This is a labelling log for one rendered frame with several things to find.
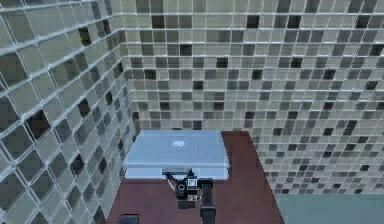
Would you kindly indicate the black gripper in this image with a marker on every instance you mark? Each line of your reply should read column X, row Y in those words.
column 181, row 188

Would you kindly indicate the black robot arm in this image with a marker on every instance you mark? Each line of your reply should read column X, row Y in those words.
column 208, row 200

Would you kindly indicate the silver closed laptop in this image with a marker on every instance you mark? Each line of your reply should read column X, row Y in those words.
column 176, row 150

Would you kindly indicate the red-brown wooden table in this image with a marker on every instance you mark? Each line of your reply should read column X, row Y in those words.
column 240, row 200

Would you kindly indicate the small black flat object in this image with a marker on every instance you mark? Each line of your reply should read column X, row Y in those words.
column 128, row 219

